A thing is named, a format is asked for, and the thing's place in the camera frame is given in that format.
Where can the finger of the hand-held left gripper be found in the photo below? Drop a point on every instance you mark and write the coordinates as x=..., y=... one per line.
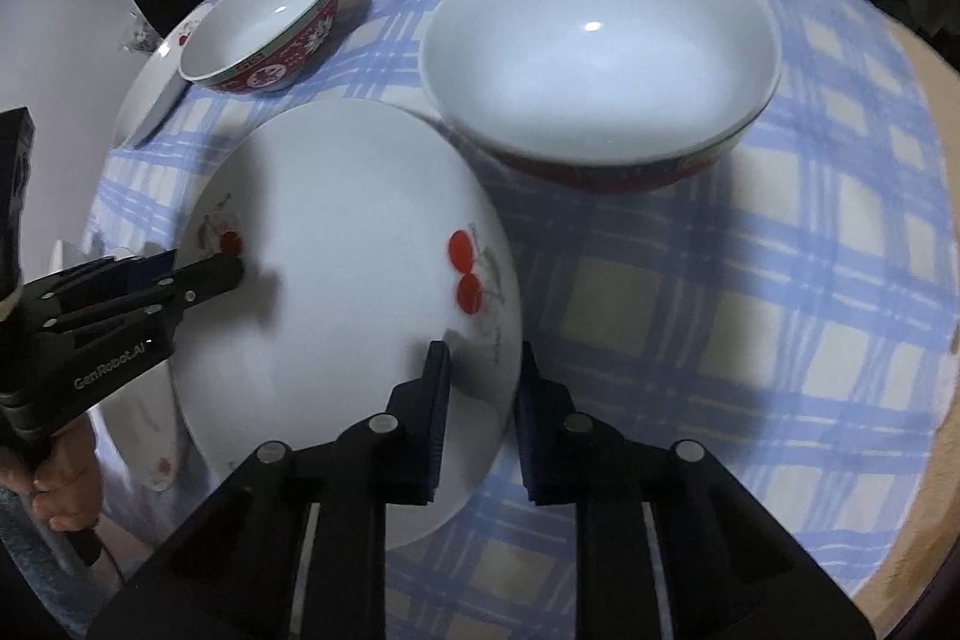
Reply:
x=217, y=276
x=146, y=265

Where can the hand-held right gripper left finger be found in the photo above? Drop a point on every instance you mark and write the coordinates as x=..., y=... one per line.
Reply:
x=439, y=430

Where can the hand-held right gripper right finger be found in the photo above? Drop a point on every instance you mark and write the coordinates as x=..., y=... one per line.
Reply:
x=529, y=437

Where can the white cherry print plate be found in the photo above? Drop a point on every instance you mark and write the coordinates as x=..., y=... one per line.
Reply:
x=142, y=430
x=146, y=85
x=345, y=280

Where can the person's left hand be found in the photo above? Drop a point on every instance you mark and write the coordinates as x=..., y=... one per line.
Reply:
x=71, y=482

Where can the blue plaid cloth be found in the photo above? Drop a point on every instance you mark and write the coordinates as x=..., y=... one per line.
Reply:
x=750, y=310

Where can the small red patterned bowl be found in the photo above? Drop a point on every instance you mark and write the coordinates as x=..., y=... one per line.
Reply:
x=255, y=18

